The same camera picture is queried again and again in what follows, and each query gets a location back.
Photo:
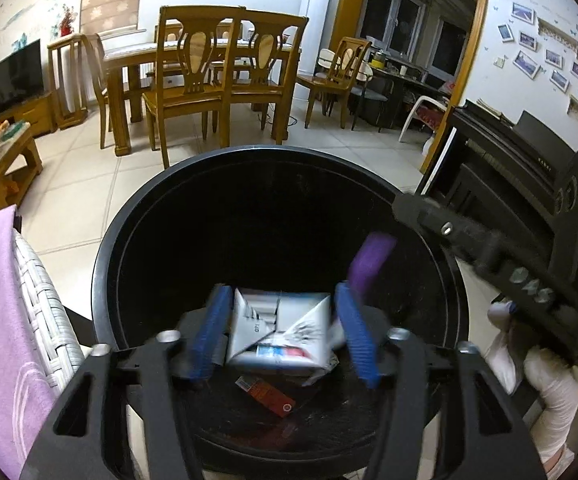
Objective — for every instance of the white cardboard box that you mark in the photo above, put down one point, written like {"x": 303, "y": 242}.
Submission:
{"x": 279, "y": 330}

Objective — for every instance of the yellow pot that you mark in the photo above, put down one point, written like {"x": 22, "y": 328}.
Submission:
{"x": 379, "y": 61}

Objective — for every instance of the white standing air conditioner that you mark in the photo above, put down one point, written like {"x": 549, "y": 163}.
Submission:
{"x": 316, "y": 20}

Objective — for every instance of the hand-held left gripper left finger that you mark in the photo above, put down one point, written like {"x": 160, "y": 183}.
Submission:
{"x": 214, "y": 330}

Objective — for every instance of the red flower vase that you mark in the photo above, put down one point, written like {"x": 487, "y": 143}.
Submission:
{"x": 67, "y": 22}

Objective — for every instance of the black upright piano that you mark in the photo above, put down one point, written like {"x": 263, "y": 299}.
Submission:
{"x": 519, "y": 160}

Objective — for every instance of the tall wooden stand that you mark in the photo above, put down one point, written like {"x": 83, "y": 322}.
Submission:
{"x": 69, "y": 40}

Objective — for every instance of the white plastic chair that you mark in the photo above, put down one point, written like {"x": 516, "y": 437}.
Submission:
{"x": 424, "y": 105}

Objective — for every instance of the black seat chair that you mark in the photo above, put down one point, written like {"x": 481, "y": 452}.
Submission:
{"x": 369, "y": 95}

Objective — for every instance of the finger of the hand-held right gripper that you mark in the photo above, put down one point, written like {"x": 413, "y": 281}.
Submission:
{"x": 474, "y": 245}

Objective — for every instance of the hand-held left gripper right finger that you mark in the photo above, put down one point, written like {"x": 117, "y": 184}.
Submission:
{"x": 356, "y": 335}

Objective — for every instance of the wooden dining table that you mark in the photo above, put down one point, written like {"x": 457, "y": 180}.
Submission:
{"x": 134, "y": 52}

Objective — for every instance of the wooden door frame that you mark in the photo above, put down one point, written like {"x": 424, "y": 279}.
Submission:
{"x": 481, "y": 35}

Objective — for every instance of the black television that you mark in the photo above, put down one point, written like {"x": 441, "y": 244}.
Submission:
{"x": 11, "y": 80}

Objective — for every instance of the group of wall photo frames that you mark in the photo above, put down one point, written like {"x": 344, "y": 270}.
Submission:
{"x": 526, "y": 62}

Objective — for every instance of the white wicker table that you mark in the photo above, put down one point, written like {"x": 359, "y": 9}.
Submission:
{"x": 49, "y": 320}

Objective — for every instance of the wooden coffee table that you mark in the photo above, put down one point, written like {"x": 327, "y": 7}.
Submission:
{"x": 9, "y": 160}

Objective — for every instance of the person's right hand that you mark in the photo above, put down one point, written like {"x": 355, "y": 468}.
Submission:
{"x": 554, "y": 400}

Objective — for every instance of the wooden television stand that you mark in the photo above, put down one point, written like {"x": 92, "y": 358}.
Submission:
{"x": 34, "y": 115}

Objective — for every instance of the wooden chair with cushion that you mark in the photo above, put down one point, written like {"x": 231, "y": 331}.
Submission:
{"x": 341, "y": 60}

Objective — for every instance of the black trash bin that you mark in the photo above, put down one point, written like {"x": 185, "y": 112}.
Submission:
{"x": 269, "y": 200}

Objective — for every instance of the green flat box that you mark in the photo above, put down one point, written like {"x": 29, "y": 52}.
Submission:
{"x": 14, "y": 130}

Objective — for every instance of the wooden dining chair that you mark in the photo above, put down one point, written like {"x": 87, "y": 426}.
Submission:
{"x": 96, "y": 70}
{"x": 169, "y": 32}
{"x": 179, "y": 102}
{"x": 264, "y": 50}

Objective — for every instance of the orange red carton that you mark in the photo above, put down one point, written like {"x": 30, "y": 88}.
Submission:
{"x": 269, "y": 397}

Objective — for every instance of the purple tube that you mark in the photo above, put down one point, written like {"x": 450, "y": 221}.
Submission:
{"x": 371, "y": 260}

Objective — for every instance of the person's right forearm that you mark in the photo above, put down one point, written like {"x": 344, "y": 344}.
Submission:
{"x": 556, "y": 467}

